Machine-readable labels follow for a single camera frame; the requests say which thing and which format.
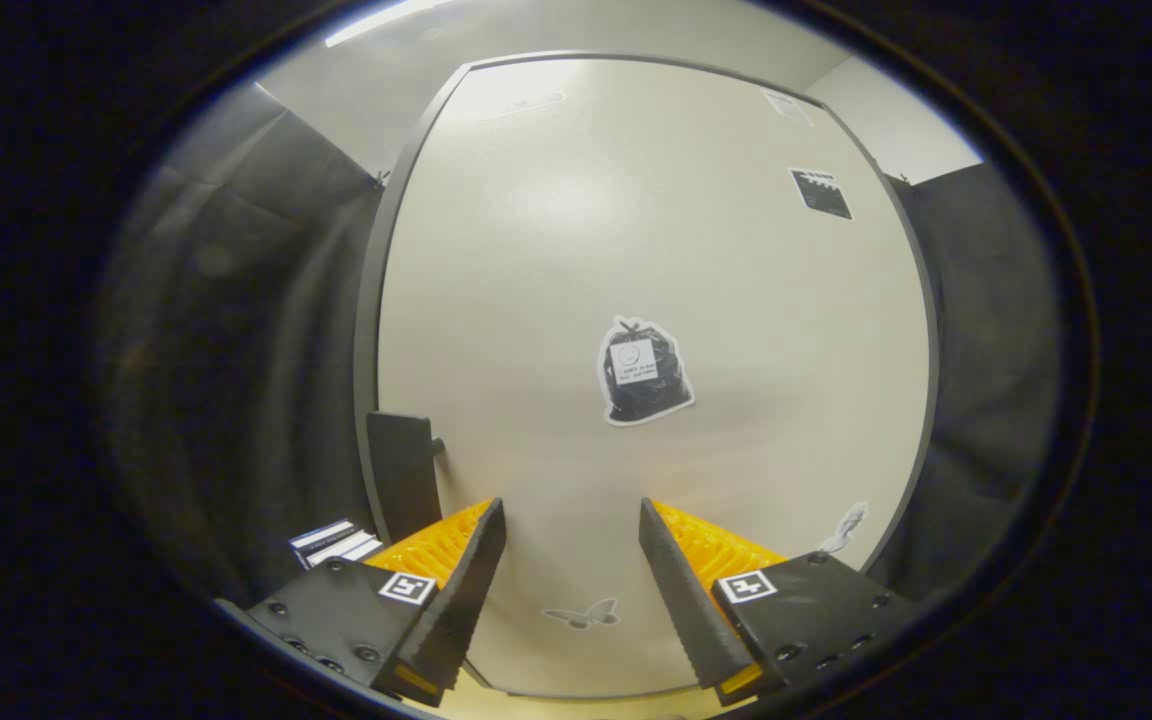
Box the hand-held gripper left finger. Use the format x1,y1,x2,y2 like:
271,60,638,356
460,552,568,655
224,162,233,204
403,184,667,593
244,497,508,709

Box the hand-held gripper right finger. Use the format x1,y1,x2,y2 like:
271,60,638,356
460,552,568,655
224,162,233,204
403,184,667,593
638,497,919,707

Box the black door handle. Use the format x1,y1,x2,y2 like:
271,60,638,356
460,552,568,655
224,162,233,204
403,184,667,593
366,411,447,544

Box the beige shoe cabinet door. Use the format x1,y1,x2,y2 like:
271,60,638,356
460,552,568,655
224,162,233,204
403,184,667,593
378,58,933,701

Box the small white blue box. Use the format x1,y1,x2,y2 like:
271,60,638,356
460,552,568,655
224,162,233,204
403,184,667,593
289,519,362,566
306,533,385,571

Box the black backdrop cloth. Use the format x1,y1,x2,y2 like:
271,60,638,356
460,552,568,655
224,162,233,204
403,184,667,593
101,85,387,606
861,163,1069,603

